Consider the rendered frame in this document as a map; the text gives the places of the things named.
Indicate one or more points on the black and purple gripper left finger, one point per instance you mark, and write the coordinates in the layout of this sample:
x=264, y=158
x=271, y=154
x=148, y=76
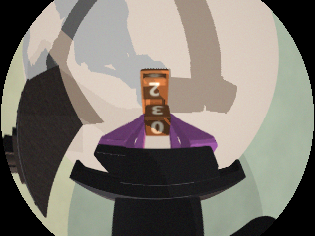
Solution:
x=127, y=134

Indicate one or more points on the brown cube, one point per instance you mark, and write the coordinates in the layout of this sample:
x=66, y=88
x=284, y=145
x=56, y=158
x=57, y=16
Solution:
x=157, y=119
x=154, y=86

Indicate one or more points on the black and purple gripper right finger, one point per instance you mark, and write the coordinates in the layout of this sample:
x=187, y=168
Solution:
x=189, y=135

